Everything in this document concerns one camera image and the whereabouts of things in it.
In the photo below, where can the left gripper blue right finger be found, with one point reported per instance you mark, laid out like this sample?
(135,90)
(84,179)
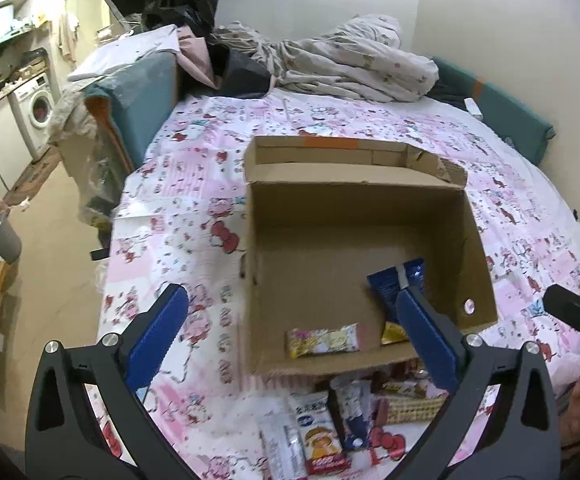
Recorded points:
(435,338)

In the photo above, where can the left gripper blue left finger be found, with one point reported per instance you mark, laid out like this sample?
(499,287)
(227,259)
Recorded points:
(151,334)

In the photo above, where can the blue snack bag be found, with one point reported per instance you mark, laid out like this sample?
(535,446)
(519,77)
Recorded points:
(387,283)

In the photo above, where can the dark seaweed snack packet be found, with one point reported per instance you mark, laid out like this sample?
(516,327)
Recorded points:
(354,403)

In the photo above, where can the yellow snack packet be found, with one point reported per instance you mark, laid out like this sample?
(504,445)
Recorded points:
(393,333)

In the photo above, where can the waffle pattern biscuit packet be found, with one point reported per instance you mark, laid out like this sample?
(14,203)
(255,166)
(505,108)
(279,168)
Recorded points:
(415,405)

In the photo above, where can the pink Hello Kitty bedsheet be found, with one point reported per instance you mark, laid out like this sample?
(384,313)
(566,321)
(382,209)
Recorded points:
(181,220)

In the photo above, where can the pink yellow candy packet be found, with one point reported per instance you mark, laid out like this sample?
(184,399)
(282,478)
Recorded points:
(344,339)

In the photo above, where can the red cartoon girl snack packet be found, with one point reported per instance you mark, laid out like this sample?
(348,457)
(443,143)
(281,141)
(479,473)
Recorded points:
(321,444)

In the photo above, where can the white silver snack packet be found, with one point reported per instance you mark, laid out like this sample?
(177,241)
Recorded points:
(282,446)

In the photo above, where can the grey bin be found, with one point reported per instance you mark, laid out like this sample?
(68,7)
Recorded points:
(10,243)

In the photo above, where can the brown cardboard box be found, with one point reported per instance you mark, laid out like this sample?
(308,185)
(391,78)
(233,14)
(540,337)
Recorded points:
(323,213)

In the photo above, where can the teal right side cushion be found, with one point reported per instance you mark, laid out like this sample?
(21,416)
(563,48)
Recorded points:
(514,122)

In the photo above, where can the teal bed side cushion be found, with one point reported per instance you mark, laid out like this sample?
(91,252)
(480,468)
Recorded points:
(131,105)

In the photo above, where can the white washing machine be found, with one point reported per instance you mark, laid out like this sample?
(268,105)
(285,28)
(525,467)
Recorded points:
(32,105)

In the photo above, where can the pink cloth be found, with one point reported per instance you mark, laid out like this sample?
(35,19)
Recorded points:
(193,57)

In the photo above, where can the crumpled floral white duvet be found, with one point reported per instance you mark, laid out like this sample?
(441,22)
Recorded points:
(361,59)

